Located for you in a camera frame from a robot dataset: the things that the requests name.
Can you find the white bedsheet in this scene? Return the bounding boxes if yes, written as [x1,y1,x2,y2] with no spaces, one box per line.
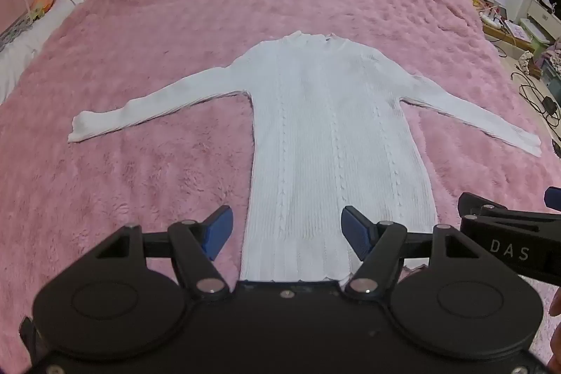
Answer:
[0,0,98,103]

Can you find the white shelf unit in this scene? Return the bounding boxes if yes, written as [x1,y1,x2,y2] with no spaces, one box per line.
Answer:
[525,0,561,47]

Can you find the white knit sweater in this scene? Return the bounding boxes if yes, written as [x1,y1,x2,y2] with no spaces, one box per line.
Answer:
[67,31,543,284]

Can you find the person's right forearm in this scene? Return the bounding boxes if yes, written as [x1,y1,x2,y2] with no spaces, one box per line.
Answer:
[550,290,561,357]

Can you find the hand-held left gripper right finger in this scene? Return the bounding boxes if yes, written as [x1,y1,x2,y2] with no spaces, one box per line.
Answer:
[341,205,481,300]

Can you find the orange plush toy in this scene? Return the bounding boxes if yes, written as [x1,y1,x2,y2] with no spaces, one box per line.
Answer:
[28,0,58,18]

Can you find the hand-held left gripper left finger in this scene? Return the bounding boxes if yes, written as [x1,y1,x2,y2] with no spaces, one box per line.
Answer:
[96,205,234,300]

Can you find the white power strip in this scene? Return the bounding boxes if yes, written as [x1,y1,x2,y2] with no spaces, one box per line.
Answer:
[480,12,506,29]

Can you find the pink fluffy blanket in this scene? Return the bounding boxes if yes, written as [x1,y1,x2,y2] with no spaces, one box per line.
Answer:
[0,0,561,374]

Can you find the black floor cables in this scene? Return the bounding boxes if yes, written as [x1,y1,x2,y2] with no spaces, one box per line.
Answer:
[509,68,561,130]

